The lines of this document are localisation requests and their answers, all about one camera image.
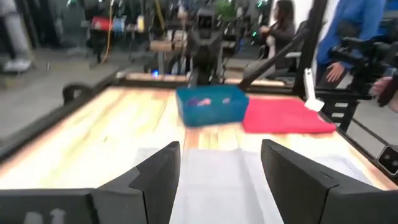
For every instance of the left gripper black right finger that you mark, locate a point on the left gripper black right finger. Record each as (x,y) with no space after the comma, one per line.
(295,186)

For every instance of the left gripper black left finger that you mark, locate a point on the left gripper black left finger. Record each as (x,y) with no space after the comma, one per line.
(155,189)

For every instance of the purple toy grape bunch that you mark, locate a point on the purple toy grape bunch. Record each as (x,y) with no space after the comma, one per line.
(193,102)

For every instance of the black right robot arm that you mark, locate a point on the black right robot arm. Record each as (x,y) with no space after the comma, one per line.
(206,53)

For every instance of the black background robot arm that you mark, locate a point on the black background robot arm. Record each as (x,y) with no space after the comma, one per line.
(363,56)

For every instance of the grey cloth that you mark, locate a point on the grey cloth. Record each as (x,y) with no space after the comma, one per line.
(217,186)

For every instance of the magenta cloth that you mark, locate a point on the magenta cloth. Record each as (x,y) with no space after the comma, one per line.
(280,116)

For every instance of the teal plastic container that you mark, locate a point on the teal plastic container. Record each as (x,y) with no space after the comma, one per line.
(211,109)

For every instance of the person's hand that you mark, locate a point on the person's hand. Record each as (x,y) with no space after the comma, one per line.
(381,87)

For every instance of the person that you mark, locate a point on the person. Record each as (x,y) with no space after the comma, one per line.
(348,31)
(15,37)
(280,34)

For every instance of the red background box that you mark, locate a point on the red background box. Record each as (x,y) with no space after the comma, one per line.
(101,24)

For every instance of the black table-level camera box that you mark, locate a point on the black table-level camera box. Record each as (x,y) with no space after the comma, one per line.
(388,159)

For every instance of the black aluminium table frame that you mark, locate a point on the black aluminium table frame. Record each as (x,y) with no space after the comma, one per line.
(46,119)

